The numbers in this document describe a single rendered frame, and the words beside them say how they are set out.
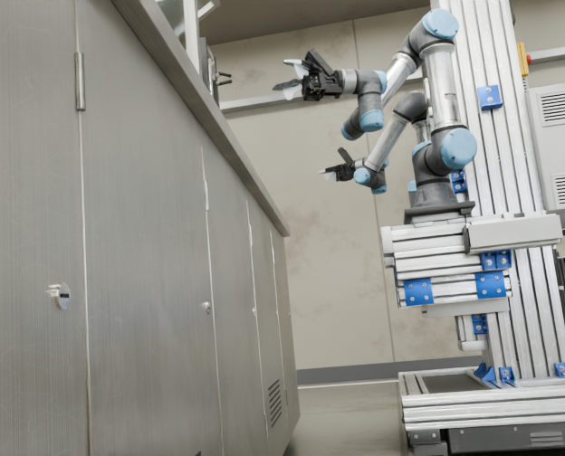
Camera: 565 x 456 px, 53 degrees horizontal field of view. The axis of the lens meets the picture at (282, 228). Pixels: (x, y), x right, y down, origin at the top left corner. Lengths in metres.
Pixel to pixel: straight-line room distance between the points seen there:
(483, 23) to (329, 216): 2.69
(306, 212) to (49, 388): 4.36
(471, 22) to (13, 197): 2.11
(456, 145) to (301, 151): 3.11
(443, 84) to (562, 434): 1.11
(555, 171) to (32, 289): 1.94
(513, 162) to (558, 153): 0.15
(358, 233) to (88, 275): 4.22
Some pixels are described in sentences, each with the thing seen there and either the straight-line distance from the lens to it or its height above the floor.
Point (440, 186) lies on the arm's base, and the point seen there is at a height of 0.89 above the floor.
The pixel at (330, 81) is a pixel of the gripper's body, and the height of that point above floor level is 1.21.
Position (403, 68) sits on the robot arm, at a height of 1.32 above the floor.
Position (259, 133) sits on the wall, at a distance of 5.01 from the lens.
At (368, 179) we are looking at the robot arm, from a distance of 2.63.
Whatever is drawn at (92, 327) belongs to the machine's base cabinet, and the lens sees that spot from 0.53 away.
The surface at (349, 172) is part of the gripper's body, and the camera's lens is 2.86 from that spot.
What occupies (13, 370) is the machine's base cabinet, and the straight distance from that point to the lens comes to 0.42.
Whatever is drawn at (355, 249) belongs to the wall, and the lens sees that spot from 4.68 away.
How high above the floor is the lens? 0.48
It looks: 10 degrees up
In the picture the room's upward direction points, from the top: 5 degrees counter-clockwise
